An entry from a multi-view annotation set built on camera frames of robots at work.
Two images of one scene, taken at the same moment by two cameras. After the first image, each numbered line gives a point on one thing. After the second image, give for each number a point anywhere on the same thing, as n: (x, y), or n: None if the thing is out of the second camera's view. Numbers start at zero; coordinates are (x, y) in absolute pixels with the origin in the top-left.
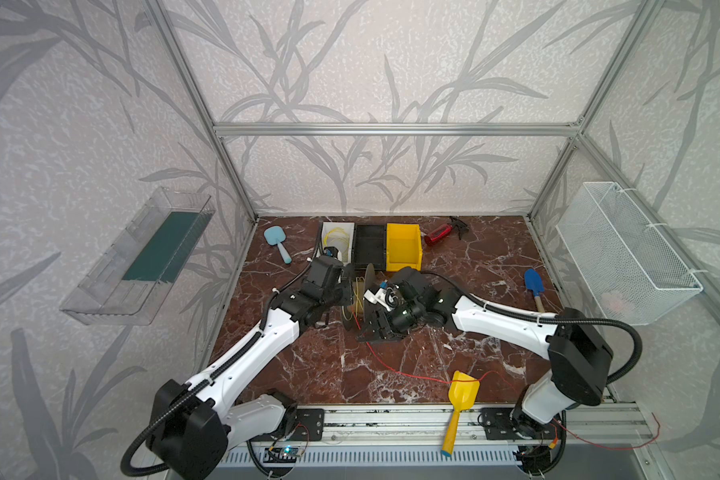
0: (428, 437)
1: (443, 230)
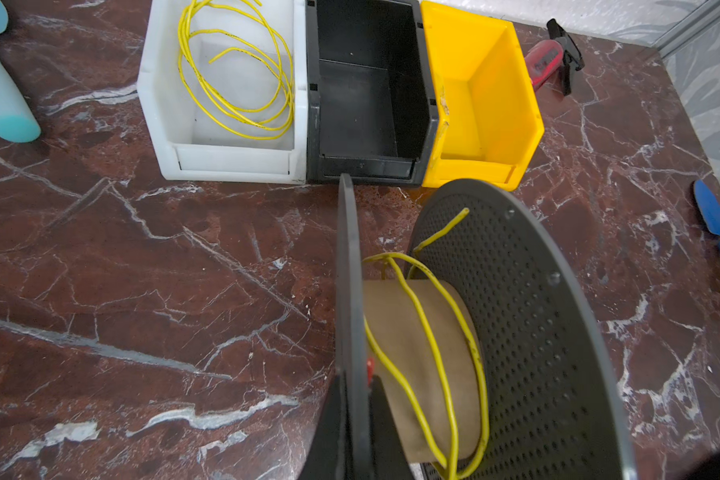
0: None
1: (550, 61)
